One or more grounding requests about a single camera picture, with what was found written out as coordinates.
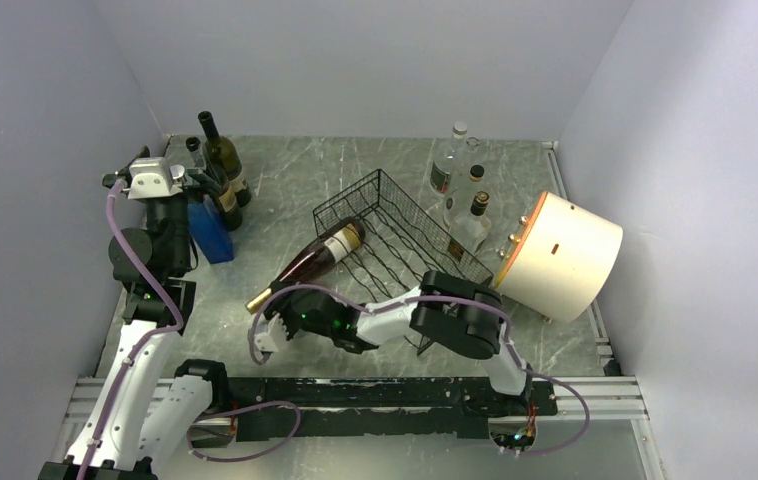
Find green bottle silver cap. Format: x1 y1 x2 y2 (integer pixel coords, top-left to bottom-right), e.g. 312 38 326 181
185 136 243 232

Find blue clear glass bottle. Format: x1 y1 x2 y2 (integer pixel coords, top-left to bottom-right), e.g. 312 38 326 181
181 192 235 265

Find dark green black-capped bottle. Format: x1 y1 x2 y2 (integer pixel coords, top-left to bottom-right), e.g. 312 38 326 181
197 111 252 208

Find dark red gold-capped bottle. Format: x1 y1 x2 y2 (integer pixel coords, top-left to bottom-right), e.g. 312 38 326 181
246 216 366 314

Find black wire wine rack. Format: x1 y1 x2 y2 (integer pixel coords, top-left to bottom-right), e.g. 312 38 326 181
313 169 493 303

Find clear bottle orange black label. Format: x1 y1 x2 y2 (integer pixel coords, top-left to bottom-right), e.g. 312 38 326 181
450 191 492 255

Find frosted clear slim bottle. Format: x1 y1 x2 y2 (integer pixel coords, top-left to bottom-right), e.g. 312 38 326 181
429 121 468 196

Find clear bottle white label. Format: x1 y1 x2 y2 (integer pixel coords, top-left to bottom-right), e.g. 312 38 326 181
442 164 485 228

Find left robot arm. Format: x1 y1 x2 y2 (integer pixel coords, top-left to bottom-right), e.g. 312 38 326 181
39 158 232 479

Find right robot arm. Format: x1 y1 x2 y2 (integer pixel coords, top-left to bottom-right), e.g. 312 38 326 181
248 271 533 414

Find beige cylindrical lamp shade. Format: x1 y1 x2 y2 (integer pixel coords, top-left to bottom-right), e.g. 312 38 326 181
493 191 623 323

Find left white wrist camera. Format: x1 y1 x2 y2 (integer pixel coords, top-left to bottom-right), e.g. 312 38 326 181
126 157 185 200

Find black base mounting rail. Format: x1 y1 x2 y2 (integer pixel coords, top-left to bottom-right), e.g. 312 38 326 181
219 377 558 442

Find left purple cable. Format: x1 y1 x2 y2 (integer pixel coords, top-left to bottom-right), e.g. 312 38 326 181
74 180 304 480

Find purple cable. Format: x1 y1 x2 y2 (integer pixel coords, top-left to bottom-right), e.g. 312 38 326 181
247 283 592 458
74 180 304 480

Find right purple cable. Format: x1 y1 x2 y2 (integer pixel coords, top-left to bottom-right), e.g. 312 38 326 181
247 283 592 458

